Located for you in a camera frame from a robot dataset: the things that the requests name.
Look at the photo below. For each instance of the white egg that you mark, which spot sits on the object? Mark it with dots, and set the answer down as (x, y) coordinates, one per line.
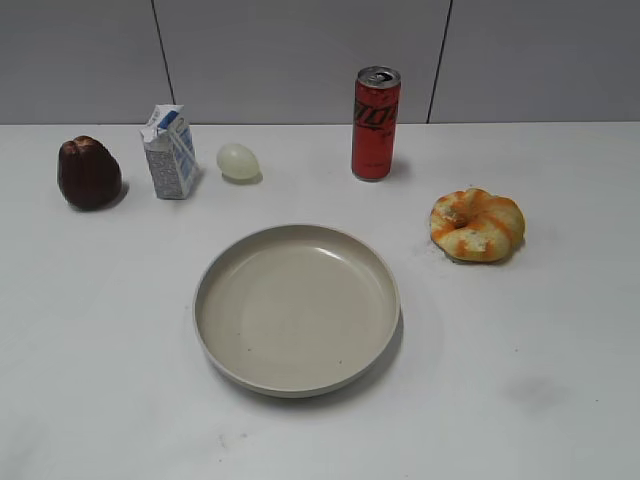
(237, 162)

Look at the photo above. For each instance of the dark red wax apple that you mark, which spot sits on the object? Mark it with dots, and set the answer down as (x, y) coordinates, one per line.
(88, 176)

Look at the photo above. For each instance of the red soda can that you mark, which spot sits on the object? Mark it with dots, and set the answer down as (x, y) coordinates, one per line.
(377, 93)

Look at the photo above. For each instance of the orange glazed bread bun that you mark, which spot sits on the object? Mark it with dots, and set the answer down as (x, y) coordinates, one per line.
(476, 226)

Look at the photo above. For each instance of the blue white milk carton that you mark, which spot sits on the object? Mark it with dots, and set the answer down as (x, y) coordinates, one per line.
(169, 150)

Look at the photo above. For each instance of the beige round plate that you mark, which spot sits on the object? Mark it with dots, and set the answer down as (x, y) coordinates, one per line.
(296, 311)

